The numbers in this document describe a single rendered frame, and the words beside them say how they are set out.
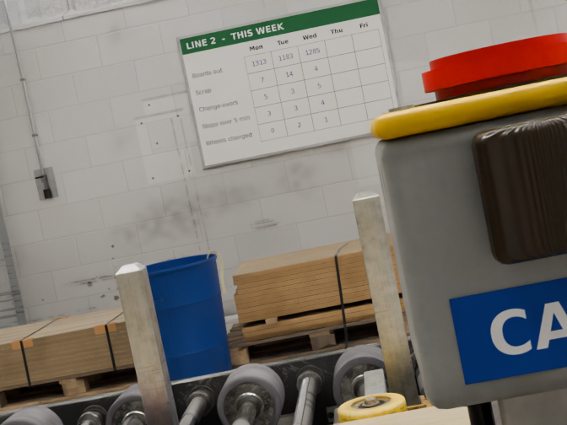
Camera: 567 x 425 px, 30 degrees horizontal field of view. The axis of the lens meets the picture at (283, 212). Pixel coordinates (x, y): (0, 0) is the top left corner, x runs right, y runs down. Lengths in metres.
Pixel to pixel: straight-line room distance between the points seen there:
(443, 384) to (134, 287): 1.16
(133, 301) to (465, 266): 1.17
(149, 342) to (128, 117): 6.22
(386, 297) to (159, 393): 0.32
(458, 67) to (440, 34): 7.21
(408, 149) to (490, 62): 0.03
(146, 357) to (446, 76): 1.16
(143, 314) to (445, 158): 1.17
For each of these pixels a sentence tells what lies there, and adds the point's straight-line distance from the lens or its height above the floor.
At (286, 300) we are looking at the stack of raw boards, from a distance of 6.19.
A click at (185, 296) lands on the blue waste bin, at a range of 5.80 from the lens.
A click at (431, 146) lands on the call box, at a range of 0.24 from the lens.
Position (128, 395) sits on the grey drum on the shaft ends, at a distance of 1.86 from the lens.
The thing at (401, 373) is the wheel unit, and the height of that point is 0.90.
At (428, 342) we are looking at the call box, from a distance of 0.25.
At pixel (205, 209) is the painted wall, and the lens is 7.51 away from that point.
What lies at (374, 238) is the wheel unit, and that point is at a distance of 1.35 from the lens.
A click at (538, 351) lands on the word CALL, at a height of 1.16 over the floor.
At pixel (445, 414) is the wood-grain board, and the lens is 1.18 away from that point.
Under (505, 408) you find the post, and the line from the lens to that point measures 0.27.
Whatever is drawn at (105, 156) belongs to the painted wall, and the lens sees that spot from 7.62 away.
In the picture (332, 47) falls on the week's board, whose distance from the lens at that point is 7.42.
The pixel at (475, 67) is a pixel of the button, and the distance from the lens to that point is 0.26.
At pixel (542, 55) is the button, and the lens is 0.26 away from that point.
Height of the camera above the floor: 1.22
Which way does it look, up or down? 3 degrees down
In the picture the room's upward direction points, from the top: 11 degrees counter-clockwise
